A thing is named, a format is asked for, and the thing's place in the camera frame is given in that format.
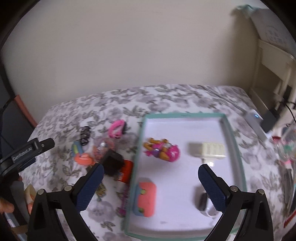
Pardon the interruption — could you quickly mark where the white smart watch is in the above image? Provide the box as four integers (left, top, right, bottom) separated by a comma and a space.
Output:
195, 186, 219, 219

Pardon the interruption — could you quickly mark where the blue orange retractable knife toy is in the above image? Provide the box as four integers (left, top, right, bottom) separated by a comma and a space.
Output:
71, 141, 95, 166

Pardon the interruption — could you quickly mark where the purple lighter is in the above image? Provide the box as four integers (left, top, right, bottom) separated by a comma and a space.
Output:
116, 186, 130, 217

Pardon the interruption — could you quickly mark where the black toy car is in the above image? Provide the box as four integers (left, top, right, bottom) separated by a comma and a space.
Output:
80, 126, 91, 146

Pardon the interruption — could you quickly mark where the cream hair claw clip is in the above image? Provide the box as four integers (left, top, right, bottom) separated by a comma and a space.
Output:
189, 142, 226, 161

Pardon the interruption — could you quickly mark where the red white glue stick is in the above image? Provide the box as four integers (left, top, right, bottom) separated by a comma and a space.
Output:
116, 159, 133, 193

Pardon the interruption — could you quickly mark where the clear round bead case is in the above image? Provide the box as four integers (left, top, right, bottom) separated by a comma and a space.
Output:
92, 137, 116, 162

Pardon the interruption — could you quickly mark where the black power adapter cube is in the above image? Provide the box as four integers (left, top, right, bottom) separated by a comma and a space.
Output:
100, 149, 125, 176

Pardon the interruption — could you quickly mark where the pink wrist band watch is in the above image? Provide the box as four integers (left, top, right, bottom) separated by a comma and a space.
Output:
108, 120, 127, 138

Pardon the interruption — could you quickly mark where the pink doll figure toy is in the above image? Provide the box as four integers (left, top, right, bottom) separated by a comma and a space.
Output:
143, 138, 180, 162

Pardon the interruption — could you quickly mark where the person's left hand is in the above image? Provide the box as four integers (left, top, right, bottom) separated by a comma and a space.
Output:
1, 185, 15, 214

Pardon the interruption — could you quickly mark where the clear glass jar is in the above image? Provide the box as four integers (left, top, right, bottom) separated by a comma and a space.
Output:
277, 123, 295, 162

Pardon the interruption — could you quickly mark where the teal rimmed white tray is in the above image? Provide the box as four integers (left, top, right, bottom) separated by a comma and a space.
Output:
125, 113, 247, 240

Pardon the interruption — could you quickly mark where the floral grey white blanket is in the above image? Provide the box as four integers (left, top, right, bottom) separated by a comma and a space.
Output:
22, 84, 294, 240

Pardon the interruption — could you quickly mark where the white power strip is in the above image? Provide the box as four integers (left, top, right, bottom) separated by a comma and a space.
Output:
244, 109, 271, 142

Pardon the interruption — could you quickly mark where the black plugged charger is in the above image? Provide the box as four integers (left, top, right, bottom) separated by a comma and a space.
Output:
260, 108, 279, 133

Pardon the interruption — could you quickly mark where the cream wooden shelf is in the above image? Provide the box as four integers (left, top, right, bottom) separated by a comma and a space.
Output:
248, 40, 295, 116

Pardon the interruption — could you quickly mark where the white calendar card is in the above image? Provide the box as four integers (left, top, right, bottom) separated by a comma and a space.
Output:
250, 9, 295, 57

